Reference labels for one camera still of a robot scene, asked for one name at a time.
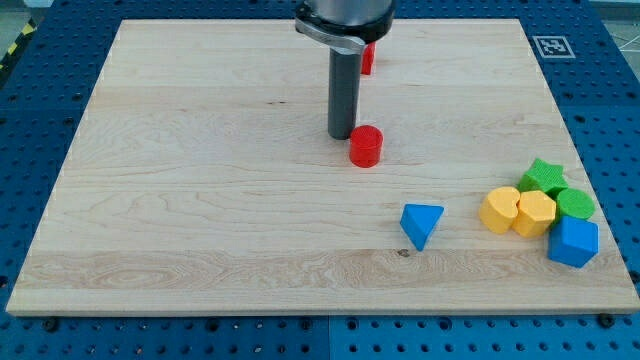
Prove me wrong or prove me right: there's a wooden board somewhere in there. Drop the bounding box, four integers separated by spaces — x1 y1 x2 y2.
7 19 639 317

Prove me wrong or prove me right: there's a red block behind rod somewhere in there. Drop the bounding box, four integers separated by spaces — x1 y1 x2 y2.
361 42 376 75

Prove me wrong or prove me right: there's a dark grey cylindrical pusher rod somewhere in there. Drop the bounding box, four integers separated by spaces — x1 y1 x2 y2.
328 49 362 140

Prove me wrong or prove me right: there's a yellow hexagon block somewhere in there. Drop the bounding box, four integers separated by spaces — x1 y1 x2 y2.
511 190 556 238

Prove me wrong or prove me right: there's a green star block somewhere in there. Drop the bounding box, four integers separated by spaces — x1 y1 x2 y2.
516 158 569 199

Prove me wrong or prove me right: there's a black yellow hazard tape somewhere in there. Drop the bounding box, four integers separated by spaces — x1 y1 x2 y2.
1 18 38 77

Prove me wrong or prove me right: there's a blue triangle block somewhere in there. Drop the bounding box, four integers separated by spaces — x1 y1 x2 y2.
400 204 444 251

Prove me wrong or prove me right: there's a white fiducial marker tag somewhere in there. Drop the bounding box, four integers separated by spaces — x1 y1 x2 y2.
533 35 575 59

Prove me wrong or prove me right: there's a blue cube block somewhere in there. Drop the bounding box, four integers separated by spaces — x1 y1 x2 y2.
547 216 599 268

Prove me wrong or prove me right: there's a red cylinder block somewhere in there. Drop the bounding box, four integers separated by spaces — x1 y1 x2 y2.
349 125 384 168

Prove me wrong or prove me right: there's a green cylinder block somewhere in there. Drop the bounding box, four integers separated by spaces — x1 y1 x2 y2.
554 188 595 223

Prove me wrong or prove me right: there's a yellow heart block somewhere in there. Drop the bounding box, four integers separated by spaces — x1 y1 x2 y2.
478 186 520 234

